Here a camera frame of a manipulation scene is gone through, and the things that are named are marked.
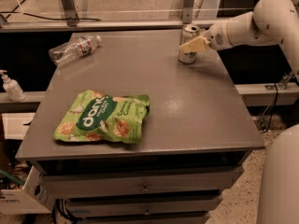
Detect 7up soda can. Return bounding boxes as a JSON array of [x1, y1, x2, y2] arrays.
[[178, 24, 200, 64]]

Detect black cable right side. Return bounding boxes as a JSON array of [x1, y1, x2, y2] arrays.
[[261, 82, 279, 134]]

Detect white cardboard box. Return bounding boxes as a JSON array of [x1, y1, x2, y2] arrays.
[[0, 166, 55, 215]]

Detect grey metal drawer cabinet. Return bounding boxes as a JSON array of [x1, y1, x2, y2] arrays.
[[15, 28, 266, 224]]

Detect white pump dispenser bottle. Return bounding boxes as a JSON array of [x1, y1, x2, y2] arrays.
[[0, 70, 25, 102]]

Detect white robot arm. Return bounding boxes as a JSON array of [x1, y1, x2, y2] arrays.
[[179, 0, 299, 224]]

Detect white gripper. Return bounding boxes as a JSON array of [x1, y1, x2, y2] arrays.
[[179, 21, 233, 53]]

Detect green hose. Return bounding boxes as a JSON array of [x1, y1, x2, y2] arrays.
[[0, 169, 25, 187]]

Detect black cable on floor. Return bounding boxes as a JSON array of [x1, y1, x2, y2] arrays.
[[0, 11, 102, 22]]

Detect green rice chip bag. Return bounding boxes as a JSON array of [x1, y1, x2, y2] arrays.
[[53, 90, 150, 144]]

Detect clear plastic water bottle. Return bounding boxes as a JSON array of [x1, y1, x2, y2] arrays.
[[49, 35, 102, 66]]

